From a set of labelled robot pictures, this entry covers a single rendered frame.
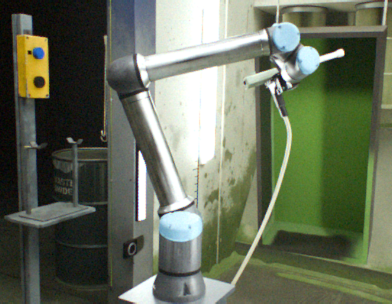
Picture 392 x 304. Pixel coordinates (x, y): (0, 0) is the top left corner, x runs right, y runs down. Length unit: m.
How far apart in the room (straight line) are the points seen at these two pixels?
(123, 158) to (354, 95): 1.30
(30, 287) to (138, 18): 1.39
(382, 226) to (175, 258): 2.17
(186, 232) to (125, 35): 1.22
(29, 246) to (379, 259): 2.27
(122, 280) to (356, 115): 1.58
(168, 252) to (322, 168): 1.44
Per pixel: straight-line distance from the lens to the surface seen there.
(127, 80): 1.57
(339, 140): 2.73
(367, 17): 3.49
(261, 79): 1.99
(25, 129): 2.19
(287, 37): 1.56
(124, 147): 2.46
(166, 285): 1.63
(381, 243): 3.47
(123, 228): 2.56
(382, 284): 3.44
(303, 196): 2.90
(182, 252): 1.58
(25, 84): 2.12
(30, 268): 2.34
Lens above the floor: 1.37
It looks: 9 degrees down
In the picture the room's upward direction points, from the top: 2 degrees clockwise
